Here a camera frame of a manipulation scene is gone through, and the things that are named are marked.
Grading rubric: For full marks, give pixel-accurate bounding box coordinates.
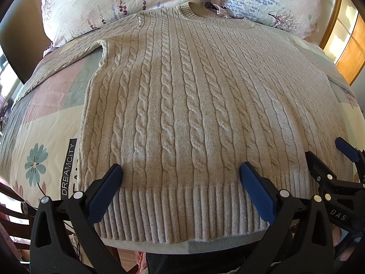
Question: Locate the beige cable-knit sweater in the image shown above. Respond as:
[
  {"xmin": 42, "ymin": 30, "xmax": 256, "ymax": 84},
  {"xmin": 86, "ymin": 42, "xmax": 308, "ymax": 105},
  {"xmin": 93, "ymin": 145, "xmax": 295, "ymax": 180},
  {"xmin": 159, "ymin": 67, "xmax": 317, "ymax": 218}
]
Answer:
[{"xmin": 21, "ymin": 3, "xmax": 353, "ymax": 244}]

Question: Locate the dark wooden chair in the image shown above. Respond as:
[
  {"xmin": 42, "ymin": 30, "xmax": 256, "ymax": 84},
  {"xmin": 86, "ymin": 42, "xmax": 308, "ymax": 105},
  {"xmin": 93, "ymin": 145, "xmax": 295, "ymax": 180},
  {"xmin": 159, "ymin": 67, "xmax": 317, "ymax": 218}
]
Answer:
[{"xmin": 1, "ymin": 181, "xmax": 34, "ymax": 264}]

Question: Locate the right floral pink pillow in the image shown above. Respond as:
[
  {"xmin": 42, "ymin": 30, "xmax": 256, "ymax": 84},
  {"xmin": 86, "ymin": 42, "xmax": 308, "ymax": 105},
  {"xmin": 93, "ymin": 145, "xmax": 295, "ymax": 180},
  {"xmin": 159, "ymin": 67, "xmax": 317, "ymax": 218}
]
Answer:
[{"xmin": 210, "ymin": 0, "xmax": 322, "ymax": 38}]

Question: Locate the wooden headboard frame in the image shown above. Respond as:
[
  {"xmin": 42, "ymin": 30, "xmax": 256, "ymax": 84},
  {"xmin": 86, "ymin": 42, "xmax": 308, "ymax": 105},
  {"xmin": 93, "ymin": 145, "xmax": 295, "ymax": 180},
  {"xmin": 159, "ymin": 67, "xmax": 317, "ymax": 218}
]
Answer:
[{"xmin": 319, "ymin": 0, "xmax": 364, "ymax": 85}]

